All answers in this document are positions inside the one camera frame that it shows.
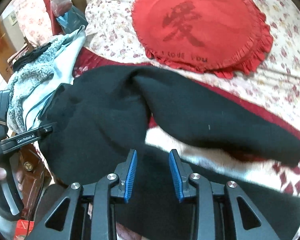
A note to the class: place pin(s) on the black garment on jacket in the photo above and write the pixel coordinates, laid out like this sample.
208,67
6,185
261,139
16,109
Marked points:
30,56

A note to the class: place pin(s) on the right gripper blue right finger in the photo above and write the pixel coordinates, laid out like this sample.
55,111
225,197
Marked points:
179,175

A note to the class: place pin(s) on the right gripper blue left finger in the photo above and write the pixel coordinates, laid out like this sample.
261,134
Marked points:
126,172

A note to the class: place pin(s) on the floral beige quilt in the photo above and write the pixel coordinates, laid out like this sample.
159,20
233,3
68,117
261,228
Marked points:
275,85

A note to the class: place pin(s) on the red heart-shaped pillow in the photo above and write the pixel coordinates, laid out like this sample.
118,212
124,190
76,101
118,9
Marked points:
220,37

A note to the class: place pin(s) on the person's left hand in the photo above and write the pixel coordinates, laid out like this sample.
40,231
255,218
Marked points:
10,170

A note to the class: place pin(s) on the teal plastic bag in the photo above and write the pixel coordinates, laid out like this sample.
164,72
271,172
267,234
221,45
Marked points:
72,20

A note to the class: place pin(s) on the red and white blanket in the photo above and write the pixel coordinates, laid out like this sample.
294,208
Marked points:
247,167

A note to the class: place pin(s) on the light blue fleece jacket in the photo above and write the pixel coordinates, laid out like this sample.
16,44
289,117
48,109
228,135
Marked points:
31,86

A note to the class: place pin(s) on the red hanging cloth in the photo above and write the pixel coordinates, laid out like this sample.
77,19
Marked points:
56,28

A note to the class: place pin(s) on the black pants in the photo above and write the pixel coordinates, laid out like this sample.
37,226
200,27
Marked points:
109,110

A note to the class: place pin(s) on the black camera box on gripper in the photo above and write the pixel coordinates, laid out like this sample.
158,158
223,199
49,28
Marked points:
4,101

